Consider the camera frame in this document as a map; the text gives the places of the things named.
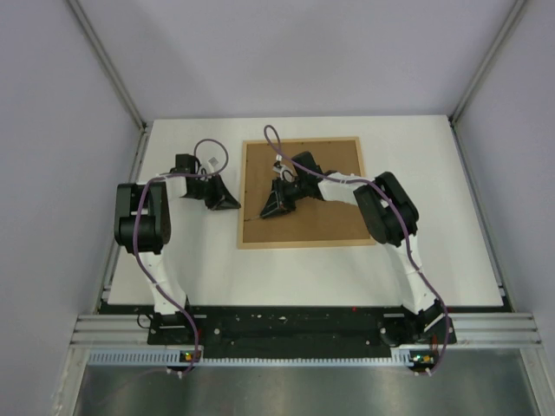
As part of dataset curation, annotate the left aluminium corner post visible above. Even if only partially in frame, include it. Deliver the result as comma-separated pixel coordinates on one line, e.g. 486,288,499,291
64,0,147,131

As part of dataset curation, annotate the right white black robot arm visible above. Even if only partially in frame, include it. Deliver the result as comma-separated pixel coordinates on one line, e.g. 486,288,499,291
260,152,452,346

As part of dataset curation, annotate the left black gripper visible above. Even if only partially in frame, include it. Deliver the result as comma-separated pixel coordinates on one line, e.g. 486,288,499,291
186,172,241,211

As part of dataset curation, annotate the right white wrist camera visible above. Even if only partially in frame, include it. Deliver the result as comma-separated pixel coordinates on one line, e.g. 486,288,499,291
272,154,295,182

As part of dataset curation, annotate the right aluminium corner post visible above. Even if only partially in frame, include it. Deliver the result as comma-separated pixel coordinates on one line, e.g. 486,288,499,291
448,0,530,126

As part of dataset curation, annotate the light wooden picture frame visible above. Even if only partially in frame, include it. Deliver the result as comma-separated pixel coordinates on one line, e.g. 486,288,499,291
238,136,375,250

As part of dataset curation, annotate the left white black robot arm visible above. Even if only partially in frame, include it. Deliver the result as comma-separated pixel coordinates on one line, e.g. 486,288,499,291
114,153,241,344

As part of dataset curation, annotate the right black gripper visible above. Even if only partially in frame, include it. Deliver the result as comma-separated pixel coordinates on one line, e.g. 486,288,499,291
261,178,308,221

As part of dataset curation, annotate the aluminium front rail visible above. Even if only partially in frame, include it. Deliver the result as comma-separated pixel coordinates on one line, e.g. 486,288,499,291
70,313,542,349

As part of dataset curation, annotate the aluminium corner post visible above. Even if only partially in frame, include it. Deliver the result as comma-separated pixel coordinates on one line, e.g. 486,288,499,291
448,0,530,126
64,0,147,131

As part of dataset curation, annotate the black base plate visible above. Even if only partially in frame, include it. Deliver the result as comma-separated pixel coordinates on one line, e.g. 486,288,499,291
147,306,456,360

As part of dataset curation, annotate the grey slotted cable duct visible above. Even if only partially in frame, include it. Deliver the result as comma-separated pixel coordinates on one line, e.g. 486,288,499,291
88,348,434,370

